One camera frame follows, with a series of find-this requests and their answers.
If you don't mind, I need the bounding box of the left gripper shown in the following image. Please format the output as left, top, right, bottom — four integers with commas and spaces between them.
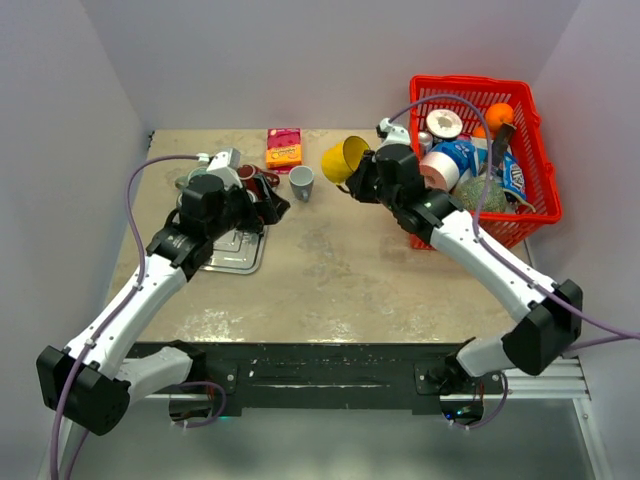
208, 173, 289, 240

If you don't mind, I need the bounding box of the yellow mug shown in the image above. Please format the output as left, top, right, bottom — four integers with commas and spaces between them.
321, 136, 369, 193

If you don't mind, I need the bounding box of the small light grey mug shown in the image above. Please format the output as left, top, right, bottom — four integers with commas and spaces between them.
289, 165, 315, 202

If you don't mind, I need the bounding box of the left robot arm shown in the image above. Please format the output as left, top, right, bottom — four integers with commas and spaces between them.
36, 174, 290, 436

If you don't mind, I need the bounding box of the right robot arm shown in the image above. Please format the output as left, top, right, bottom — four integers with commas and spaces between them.
346, 144, 583, 393

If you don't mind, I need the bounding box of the dark red mug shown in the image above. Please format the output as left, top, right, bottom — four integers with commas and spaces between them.
236, 164, 280, 194

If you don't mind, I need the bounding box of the teal round mug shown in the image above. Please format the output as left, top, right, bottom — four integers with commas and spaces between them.
174, 167, 207, 191

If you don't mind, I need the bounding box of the blue-grey square mug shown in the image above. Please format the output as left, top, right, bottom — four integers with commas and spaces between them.
165, 192, 190, 227

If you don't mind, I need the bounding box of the pink orange candy box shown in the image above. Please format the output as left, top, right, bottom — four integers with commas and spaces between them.
265, 128, 302, 170

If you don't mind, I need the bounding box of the metal tray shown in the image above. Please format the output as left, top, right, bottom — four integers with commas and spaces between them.
200, 226, 268, 275

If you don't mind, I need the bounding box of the silver can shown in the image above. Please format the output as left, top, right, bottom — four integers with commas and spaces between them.
418, 131, 434, 156

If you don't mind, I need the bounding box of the white tape roll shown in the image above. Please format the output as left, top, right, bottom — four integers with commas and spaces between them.
426, 109, 463, 140

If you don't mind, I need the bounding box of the green netted melon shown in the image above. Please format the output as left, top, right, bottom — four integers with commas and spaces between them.
453, 176, 507, 213

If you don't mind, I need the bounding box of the blue white package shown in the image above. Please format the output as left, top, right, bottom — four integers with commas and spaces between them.
431, 140, 488, 177

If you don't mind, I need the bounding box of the orange fruit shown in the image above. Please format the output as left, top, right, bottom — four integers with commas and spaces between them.
472, 125, 495, 139
484, 102, 515, 131

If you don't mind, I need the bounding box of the red plastic basket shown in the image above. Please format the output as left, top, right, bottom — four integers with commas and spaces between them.
409, 75, 563, 248

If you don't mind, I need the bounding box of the blue snack bag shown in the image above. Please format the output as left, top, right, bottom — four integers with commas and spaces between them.
500, 152, 527, 203

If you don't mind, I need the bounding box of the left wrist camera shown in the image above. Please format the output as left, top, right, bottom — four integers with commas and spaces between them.
196, 147, 242, 188

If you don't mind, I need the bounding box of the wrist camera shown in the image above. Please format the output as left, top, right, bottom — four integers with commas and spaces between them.
196, 147, 242, 188
376, 117, 411, 148

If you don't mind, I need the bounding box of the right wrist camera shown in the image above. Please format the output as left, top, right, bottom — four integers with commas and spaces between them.
376, 117, 411, 148

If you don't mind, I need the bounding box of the brown handled tool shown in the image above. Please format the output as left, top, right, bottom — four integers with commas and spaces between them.
479, 123, 517, 174

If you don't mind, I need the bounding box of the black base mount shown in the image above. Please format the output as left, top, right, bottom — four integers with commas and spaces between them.
160, 342, 506, 416

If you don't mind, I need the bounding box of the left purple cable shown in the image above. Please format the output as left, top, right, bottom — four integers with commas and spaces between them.
48, 152, 229, 480

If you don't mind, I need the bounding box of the purple cable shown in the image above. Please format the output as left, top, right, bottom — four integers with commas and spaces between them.
387, 94, 640, 431
48, 152, 229, 480

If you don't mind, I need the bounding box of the aluminium frame rail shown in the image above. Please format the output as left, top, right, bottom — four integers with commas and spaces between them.
37, 357, 611, 480

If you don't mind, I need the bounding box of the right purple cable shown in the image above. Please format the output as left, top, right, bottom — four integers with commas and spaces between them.
387, 94, 640, 431

